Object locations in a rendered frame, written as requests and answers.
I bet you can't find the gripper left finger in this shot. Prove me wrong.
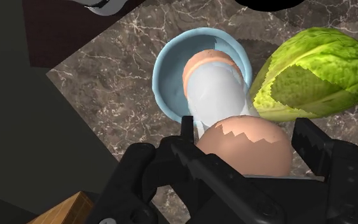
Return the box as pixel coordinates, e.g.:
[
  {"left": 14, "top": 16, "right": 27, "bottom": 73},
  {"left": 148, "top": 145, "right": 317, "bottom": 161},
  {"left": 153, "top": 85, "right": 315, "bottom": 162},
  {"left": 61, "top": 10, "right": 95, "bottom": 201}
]
[{"left": 85, "top": 116, "right": 286, "bottom": 224}]

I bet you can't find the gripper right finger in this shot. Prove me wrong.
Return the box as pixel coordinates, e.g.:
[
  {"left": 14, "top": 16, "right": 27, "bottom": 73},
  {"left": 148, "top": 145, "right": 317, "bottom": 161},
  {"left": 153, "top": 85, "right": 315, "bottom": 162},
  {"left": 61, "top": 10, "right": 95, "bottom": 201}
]
[{"left": 291, "top": 117, "right": 358, "bottom": 224}]

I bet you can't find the wooden box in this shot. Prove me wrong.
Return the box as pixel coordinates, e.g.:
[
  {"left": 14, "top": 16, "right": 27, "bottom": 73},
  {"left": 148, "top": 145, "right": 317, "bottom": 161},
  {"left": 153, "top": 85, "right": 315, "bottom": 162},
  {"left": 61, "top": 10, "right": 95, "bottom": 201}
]
[{"left": 26, "top": 190, "right": 95, "bottom": 224}]

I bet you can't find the light blue bowl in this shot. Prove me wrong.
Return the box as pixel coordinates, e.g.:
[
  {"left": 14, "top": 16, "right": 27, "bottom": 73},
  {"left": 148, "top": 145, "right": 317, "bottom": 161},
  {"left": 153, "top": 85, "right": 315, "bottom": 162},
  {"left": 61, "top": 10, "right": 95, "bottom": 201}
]
[{"left": 151, "top": 27, "right": 254, "bottom": 125}]

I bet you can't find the green cabbage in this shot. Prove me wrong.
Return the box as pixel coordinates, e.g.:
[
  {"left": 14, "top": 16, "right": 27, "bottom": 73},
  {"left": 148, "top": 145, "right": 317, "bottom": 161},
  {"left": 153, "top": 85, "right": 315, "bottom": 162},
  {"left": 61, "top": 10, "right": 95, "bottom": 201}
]
[{"left": 249, "top": 27, "right": 358, "bottom": 122}]

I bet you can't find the white bottle with peach ends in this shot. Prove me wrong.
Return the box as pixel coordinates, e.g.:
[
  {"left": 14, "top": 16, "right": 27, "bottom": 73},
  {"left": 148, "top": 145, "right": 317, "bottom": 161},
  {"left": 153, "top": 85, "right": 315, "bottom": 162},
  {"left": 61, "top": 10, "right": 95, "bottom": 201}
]
[{"left": 182, "top": 48, "right": 294, "bottom": 178}]

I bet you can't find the black round object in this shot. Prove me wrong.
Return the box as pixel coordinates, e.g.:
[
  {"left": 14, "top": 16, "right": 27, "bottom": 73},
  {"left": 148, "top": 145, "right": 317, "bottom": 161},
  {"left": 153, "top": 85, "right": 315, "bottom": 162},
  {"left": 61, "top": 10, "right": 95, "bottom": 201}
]
[{"left": 234, "top": 0, "right": 306, "bottom": 13}]

